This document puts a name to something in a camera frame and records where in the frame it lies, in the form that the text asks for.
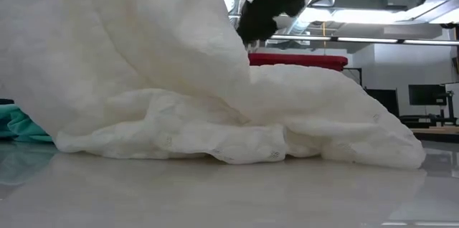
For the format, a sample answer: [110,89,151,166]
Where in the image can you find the red plastic laundry basket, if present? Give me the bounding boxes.
[248,52,349,72]

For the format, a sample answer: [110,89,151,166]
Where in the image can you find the small black monitor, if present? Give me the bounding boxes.
[408,84,448,106]

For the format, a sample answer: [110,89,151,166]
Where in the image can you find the large dark monitor screen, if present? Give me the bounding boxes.
[364,89,399,118]

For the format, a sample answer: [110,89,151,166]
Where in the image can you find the teal drawstring shorts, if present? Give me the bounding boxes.
[0,103,55,143]

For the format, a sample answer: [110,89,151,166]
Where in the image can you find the white lace garment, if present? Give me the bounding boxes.
[0,0,427,170]

